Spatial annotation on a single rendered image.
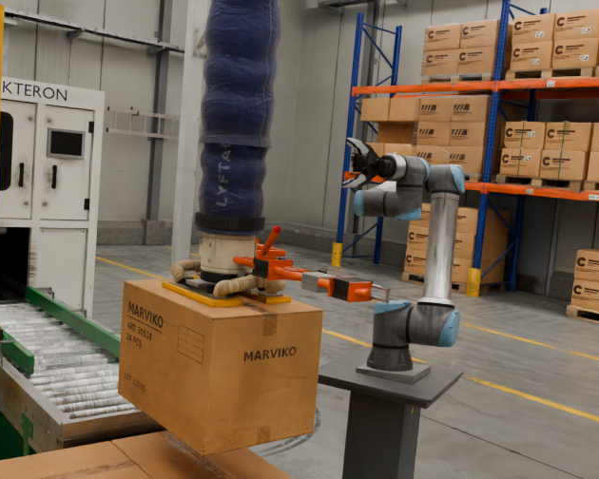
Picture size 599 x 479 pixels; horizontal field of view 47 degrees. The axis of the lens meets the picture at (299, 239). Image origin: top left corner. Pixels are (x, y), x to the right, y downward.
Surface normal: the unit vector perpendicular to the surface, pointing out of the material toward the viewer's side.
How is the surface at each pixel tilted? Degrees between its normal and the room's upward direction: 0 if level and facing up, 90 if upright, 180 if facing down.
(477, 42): 90
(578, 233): 90
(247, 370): 90
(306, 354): 90
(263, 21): 79
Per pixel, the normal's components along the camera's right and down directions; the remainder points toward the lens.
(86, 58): 0.67, 0.13
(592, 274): -0.72, 0.02
